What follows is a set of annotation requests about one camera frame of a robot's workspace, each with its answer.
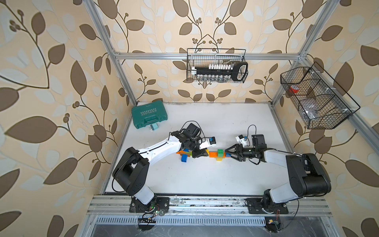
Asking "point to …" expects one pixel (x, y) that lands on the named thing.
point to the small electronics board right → (273, 223)
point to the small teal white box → (154, 126)
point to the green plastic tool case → (148, 114)
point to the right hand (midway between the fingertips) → (227, 153)
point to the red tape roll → (294, 88)
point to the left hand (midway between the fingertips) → (204, 148)
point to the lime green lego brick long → (190, 153)
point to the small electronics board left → (146, 224)
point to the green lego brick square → (220, 152)
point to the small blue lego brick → (228, 155)
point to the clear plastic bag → (312, 110)
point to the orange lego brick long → (183, 152)
